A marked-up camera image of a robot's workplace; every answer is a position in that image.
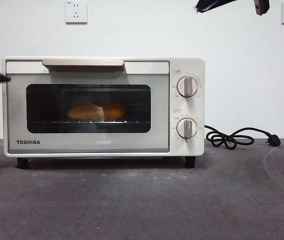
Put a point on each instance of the cream Toshiba toaster oven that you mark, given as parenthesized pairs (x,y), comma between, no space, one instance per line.
(196,110)

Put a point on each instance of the cream oven knob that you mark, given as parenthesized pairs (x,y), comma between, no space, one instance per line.
(186,128)
(187,87)

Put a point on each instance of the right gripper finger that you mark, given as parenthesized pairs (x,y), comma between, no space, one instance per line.
(261,6)
(209,3)

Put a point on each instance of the yellow corn cob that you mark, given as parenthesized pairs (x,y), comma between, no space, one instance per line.
(82,112)

